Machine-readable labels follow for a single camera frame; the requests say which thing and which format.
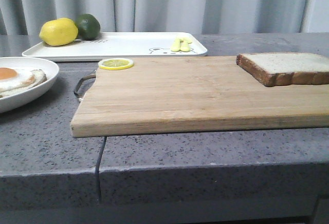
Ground white bread slice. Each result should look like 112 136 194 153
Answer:
236 52 328 87

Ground white round plate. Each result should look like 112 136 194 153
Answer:
1 57 59 113

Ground white rectangular tray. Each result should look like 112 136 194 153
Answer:
22 32 208 62

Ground wooden cutting board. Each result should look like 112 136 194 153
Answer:
70 56 328 138

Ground pale green clip pieces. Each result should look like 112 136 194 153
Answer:
170 38 192 52

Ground yellow lemon slice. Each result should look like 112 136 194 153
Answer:
98 58 134 70

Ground grey curtain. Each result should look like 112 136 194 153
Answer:
1 0 328 35

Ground green lime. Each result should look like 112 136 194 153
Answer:
75 14 100 40

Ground whole yellow lemon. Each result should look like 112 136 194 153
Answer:
39 17 78 46

